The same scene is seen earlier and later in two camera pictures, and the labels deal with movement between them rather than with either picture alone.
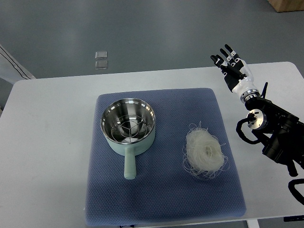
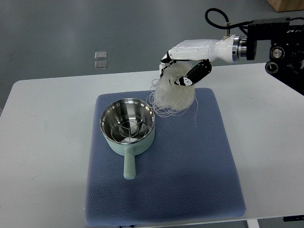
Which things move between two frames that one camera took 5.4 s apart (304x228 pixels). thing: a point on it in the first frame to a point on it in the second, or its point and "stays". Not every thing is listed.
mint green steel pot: x=128 y=126 stays
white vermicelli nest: x=203 y=155 to x=168 y=98
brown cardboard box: x=283 y=5 stays
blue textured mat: x=163 y=190 stays
